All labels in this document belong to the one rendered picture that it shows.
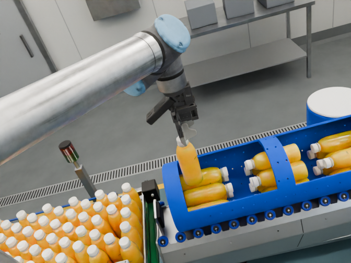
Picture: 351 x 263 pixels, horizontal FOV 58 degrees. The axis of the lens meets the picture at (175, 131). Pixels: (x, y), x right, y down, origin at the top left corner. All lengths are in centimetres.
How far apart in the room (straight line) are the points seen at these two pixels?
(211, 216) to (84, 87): 82
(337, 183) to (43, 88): 107
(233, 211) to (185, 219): 18
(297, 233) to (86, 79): 114
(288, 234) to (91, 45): 367
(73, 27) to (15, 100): 397
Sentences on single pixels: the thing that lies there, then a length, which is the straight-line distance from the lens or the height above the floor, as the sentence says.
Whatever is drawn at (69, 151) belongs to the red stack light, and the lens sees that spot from 161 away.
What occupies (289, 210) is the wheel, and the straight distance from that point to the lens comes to 137.
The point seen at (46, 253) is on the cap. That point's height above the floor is 111.
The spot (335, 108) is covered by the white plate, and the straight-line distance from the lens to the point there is 177.
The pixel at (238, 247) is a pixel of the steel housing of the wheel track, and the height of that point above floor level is 85.
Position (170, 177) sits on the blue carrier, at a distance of 121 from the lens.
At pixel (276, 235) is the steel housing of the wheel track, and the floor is 86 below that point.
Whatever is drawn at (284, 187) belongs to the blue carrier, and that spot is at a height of 114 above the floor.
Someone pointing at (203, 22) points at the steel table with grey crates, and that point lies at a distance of 362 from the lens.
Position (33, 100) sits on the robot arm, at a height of 187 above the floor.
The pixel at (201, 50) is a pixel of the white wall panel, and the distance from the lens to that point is 453.
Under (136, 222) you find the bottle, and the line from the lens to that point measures 137.
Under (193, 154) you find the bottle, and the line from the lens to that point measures 109.
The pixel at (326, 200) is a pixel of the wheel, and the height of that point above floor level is 97.
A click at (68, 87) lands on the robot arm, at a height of 186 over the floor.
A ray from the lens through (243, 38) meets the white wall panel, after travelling 461.
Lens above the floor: 205
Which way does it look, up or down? 35 degrees down
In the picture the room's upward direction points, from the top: 17 degrees counter-clockwise
